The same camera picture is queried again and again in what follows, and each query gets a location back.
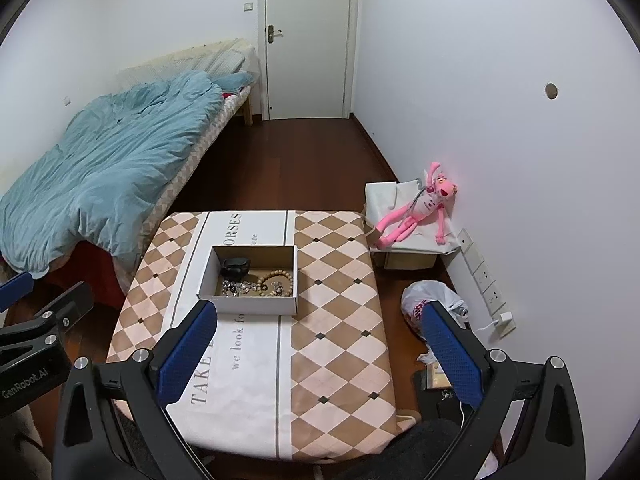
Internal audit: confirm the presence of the white power strip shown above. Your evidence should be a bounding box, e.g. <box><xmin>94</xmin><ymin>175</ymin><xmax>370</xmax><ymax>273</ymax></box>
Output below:
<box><xmin>459</xmin><ymin>228</ymin><xmax>507</xmax><ymax>317</ymax></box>

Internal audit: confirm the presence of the red bed sheet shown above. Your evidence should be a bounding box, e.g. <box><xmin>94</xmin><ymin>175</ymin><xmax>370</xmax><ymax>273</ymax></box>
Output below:
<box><xmin>0</xmin><ymin>242</ymin><xmax>131</xmax><ymax>311</ymax></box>

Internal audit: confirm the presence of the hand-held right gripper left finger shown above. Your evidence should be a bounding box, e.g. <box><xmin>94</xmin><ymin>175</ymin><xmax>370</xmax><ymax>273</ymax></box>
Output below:
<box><xmin>51</xmin><ymin>300</ymin><xmax>218</xmax><ymax>480</ymax></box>

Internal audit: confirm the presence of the white cardboard box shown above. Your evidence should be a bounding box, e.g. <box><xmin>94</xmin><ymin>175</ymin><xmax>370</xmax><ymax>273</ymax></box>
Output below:
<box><xmin>197</xmin><ymin>245</ymin><xmax>299</xmax><ymax>317</ymax></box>

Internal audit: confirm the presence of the pink plush toy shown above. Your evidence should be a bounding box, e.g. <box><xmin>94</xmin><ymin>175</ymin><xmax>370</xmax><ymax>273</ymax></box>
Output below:
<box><xmin>376</xmin><ymin>161</ymin><xmax>460</xmax><ymax>250</ymax></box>

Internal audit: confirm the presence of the white charger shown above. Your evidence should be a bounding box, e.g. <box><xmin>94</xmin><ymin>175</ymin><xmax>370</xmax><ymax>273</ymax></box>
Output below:
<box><xmin>492</xmin><ymin>312</ymin><xmax>517</xmax><ymax>338</ymax></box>

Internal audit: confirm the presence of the blue duvet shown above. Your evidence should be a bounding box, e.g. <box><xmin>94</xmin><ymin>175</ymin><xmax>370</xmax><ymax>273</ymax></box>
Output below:
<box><xmin>0</xmin><ymin>71</ymin><xmax>253</xmax><ymax>278</ymax></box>

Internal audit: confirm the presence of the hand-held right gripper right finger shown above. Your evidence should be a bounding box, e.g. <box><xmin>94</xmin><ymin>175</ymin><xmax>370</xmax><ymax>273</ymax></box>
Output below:
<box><xmin>419</xmin><ymin>301</ymin><xmax>587</xmax><ymax>480</ymax></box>

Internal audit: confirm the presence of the small cardboard packet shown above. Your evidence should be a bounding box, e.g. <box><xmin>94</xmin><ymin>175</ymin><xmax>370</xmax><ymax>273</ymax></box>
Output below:
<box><xmin>425</xmin><ymin>360</ymin><xmax>453</xmax><ymax>391</ymax></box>

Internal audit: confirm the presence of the wooden bead bracelet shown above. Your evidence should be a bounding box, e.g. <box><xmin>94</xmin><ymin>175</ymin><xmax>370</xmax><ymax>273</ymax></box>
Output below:
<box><xmin>257</xmin><ymin>270</ymin><xmax>293</xmax><ymax>297</ymax></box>

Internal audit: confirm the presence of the bed with patterned mattress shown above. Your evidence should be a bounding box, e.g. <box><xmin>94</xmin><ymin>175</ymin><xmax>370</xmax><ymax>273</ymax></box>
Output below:
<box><xmin>115</xmin><ymin>37</ymin><xmax>258</xmax><ymax>291</ymax></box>

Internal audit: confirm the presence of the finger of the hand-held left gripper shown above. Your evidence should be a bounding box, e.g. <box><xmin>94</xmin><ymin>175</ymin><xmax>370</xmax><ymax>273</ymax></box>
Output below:
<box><xmin>0</xmin><ymin>281</ymin><xmax>95</xmax><ymax>348</ymax></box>
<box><xmin>0</xmin><ymin>271</ymin><xmax>35</xmax><ymax>313</ymax></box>

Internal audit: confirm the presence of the white plastic bag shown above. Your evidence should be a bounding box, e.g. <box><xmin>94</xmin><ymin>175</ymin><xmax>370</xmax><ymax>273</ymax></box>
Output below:
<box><xmin>401</xmin><ymin>281</ymin><xmax>471</xmax><ymax>346</ymax></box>

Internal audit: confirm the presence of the white door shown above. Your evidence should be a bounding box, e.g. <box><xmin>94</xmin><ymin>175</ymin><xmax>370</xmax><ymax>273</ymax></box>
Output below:
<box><xmin>257</xmin><ymin>0</ymin><xmax>360</xmax><ymax>121</ymax></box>

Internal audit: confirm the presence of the checkered tablecloth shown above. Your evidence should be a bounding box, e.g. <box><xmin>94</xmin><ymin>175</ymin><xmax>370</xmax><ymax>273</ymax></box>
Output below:
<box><xmin>106</xmin><ymin>210</ymin><xmax>416</xmax><ymax>462</ymax></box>

